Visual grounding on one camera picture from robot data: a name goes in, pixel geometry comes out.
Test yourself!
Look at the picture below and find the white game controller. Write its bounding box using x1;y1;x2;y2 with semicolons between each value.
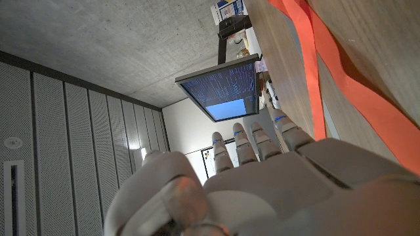
264;80;282;111

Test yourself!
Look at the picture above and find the orange ribbon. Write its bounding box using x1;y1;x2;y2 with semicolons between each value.
267;0;420;176

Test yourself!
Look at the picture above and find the white ceiling air vent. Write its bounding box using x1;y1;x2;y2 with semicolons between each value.
3;160;26;236

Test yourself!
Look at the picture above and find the white wipes canister yellow cap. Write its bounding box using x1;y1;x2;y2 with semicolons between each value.
209;0;247;26

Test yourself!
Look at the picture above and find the black computer monitor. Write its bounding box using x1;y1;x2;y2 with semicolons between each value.
175;54;261;123

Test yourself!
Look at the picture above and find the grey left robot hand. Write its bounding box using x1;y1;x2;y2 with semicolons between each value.
103;109;420;236

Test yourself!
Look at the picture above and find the round white ceiling sensor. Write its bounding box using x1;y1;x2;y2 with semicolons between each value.
3;136;24;150

